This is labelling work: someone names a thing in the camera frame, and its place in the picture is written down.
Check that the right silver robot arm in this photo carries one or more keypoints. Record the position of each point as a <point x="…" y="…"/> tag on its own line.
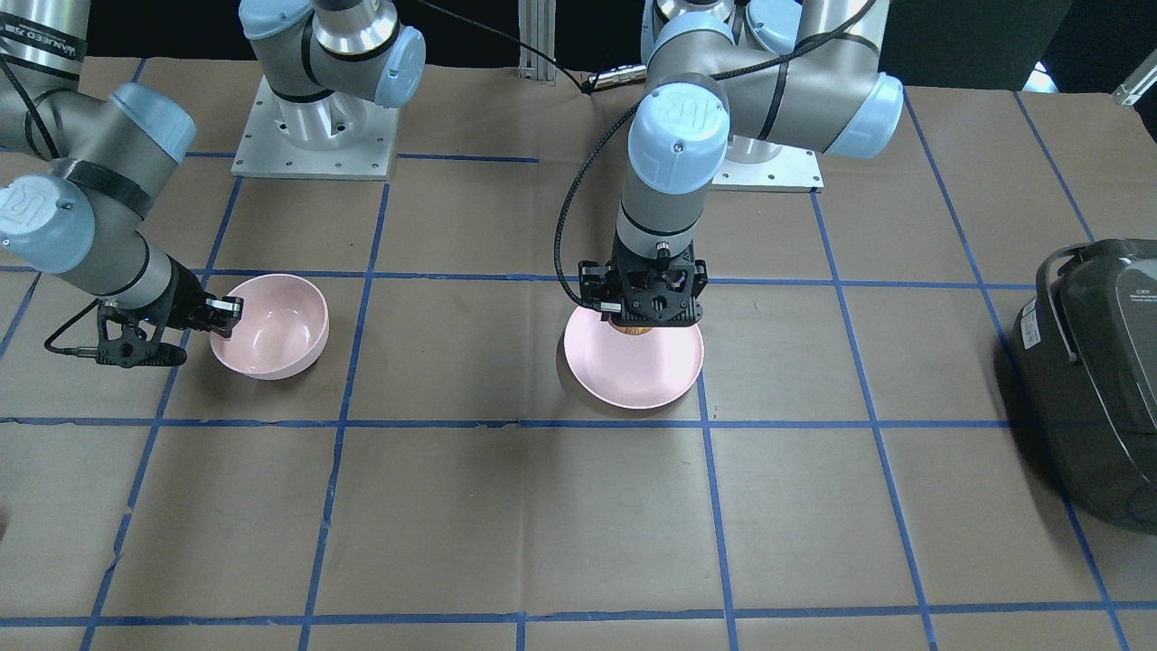
<point x="109" y="159"/>

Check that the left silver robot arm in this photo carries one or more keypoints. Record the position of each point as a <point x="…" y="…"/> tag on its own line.
<point x="804" y="74"/>

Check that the red yellow apple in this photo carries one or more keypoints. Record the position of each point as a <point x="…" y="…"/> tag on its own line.
<point x="630" y="330"/>

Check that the dark rice cooker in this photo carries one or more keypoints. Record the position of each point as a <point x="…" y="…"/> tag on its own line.
<point x="1086" y="348"/>

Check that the pink bowl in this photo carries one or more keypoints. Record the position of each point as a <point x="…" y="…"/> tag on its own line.
<point x="284" y="328"/>

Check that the aluminium frame post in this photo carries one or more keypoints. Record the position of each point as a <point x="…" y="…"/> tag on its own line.
<point x="536" y="33"/>

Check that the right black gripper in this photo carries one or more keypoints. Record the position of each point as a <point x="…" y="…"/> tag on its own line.
<point x="180" y="297"/>

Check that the pink plate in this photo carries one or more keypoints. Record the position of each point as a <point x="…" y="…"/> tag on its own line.
<point x="639" y="372"/>

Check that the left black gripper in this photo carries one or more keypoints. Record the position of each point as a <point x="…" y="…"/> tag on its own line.
<point x="593" y="282"/>

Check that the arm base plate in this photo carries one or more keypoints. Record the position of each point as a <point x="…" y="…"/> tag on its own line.
<point x="756" y="165"/>
<point x="334" y="138"/>

